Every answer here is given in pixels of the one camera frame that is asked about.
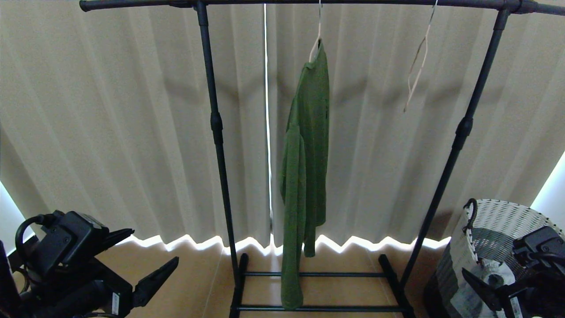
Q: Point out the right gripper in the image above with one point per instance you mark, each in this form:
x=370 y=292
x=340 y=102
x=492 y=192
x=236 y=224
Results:
x=543 y=296

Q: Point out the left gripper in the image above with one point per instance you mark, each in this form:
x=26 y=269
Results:
x=88 y=296

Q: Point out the pale grey garment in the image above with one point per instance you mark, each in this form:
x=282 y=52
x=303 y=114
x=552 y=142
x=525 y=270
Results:
x=485 y=269

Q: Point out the green printed t-shirt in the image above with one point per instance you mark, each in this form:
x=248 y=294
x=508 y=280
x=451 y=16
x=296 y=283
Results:
x=309 y=132

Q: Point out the pink clothes hanger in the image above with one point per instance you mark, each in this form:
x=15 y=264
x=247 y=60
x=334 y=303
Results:
x=421 y=62
x=318 y=31

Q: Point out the white laundry basket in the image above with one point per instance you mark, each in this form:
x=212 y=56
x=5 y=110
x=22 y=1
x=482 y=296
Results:
x=459 y=265

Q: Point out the black clothes rack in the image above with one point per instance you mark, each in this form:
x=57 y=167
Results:
x=216 y=123

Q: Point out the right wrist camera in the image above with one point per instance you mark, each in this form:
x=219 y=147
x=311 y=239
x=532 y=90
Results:
x=540 y=245

